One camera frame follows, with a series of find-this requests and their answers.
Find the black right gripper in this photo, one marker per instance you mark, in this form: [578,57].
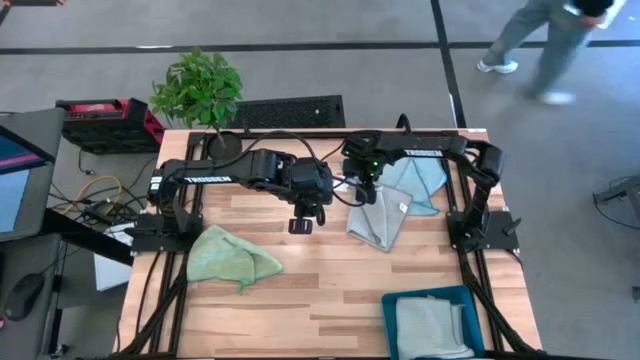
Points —
[362,160]

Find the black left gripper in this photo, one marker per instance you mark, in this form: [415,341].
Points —
[307,207]

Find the grey microfiber towel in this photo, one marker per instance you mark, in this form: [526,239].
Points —
[380,225]
[430,330]

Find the blue microfiber towel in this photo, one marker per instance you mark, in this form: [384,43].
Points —
[425,185]

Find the green microfiber towel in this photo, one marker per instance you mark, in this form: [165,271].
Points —
[225,260]

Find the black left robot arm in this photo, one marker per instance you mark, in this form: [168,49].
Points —
[210,179]

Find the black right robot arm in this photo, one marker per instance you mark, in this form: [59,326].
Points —
[430,145]

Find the teal plastic bin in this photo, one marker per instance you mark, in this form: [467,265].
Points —
[389,330]

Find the green potted plant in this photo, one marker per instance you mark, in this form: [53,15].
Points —
[200,90]

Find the white box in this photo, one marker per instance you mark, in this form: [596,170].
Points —
[112,272]

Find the red and black toolbox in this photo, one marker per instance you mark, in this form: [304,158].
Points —
[110,130]

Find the person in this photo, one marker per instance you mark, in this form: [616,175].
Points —
[555,40]

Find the grey metal stand leg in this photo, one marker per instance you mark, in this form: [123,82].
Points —
[620,192]

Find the dark side desk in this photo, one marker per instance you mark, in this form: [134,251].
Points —
[47,345]

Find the desk computer monitor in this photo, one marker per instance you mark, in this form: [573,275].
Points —
[20,195]

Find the black computer mouse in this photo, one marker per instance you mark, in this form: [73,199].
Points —
[25,295]

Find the black aluminium table frame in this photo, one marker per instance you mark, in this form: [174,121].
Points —
[327,134]

